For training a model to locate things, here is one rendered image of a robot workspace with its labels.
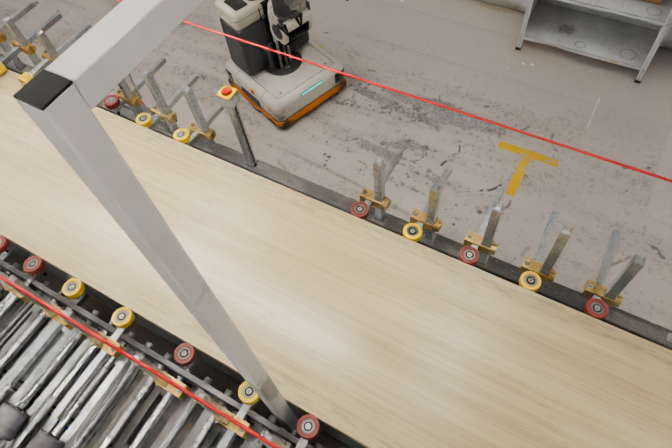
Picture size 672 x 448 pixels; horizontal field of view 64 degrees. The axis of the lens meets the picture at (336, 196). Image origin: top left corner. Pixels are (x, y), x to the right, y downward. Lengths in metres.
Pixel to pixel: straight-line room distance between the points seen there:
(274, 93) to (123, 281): 1.82
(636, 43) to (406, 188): 2.03
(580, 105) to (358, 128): 1.55
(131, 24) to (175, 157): 1.99
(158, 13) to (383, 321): 1.58
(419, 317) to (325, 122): 2.08
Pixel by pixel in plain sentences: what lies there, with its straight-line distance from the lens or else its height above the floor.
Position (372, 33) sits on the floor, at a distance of 4.52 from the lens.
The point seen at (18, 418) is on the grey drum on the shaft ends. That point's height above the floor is 0.83.
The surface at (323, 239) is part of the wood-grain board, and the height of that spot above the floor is 0.90.
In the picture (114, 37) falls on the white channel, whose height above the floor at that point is 2.46.
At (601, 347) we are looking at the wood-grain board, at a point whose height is 0.90.
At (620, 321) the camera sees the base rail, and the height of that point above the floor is 0.70.
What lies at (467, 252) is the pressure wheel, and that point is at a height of 0.90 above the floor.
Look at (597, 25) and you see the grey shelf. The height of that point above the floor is 0.14.
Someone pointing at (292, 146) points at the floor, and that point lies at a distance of 3.75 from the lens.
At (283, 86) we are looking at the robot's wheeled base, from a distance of 3.75.
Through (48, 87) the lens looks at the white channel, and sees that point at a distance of 0.69.
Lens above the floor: 2.86
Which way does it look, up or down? 56 degrees down
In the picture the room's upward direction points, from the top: 8 degrees counter-clockwise
